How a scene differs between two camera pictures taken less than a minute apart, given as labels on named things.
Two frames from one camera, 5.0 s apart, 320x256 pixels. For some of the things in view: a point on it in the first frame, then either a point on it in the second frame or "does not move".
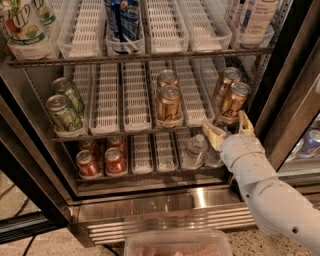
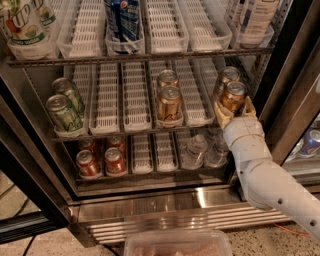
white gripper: [240, 147] to [241, 127]
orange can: [234, 99] does not move
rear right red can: [117, 141] does not move
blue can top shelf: [122, 17] does not move
